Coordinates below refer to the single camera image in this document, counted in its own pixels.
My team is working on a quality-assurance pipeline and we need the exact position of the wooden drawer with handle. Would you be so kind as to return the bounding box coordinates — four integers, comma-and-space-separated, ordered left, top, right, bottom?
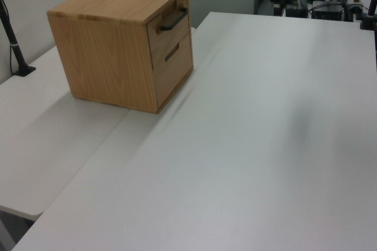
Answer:
146, 0, 191, 71

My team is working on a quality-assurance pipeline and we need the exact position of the black bar drawer handle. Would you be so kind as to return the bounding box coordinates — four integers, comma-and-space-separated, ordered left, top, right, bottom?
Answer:
155, 5, 189, 34

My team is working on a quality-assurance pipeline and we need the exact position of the wooden drawer with slot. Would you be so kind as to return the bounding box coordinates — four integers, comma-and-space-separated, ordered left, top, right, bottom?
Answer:
151, 31, 194, 108

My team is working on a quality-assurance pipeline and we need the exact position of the wooden two-drawer cabinet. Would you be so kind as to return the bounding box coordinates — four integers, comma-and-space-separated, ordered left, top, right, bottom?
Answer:
46, 0, 194, 115

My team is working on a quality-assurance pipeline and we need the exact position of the black electronics box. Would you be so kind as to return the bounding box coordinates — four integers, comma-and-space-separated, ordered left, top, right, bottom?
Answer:
311, 2, 345, 21

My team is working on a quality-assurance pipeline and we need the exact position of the black camera pole with base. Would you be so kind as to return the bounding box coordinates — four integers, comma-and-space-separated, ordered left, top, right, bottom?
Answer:
0, 0, 37, 78

